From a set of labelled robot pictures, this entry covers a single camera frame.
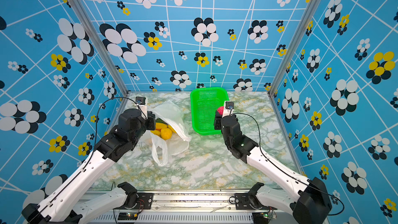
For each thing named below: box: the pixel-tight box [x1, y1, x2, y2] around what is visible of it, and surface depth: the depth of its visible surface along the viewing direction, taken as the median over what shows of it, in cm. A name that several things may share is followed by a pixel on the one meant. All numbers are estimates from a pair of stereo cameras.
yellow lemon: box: [160, 127, 173, 140], surface depth 93 cm
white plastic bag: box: [149, 100, 192, 167], surface depth 77 cm
